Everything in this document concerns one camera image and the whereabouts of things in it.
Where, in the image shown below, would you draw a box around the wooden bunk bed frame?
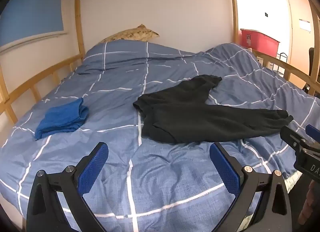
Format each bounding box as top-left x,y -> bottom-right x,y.
0,0 -> 320,125

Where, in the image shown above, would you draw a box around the person's right forearm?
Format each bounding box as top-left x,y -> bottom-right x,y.
301,179 -> 320,225

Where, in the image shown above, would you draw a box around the black pants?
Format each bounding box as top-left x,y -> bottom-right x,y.
133,74 -> 294,144

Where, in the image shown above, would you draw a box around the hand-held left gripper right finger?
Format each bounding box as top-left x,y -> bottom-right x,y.
209,142 -> 293,232

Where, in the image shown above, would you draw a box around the blue checked duvet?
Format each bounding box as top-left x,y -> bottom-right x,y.
0,41 -> 320,232

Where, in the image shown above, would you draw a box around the red storage bin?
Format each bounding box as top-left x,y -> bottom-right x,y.
240,28 -> 282,59

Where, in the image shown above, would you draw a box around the black wire rack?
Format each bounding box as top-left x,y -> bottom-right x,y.
271,53 -> 288,75

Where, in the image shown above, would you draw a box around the beige patterned pillow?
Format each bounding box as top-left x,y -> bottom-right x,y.
100,24 -> 160,44

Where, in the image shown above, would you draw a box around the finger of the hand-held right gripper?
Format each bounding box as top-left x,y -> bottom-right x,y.
305,124 -> 320,145
280,124 -> 311,152

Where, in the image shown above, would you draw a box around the paper sheet on door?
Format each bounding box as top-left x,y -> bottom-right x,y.
299,19 -> 312,33

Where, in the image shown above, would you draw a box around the blue window blind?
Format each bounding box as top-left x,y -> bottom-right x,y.
0,0 -> 65,48

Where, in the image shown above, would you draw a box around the folded blue cloth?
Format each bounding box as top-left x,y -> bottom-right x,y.
34,97 -> 90,140

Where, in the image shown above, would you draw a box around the beige door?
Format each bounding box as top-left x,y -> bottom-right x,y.
286,0 -> 315,73

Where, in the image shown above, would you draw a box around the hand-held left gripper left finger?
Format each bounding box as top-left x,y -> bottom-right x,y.
26,142 -> 109,232

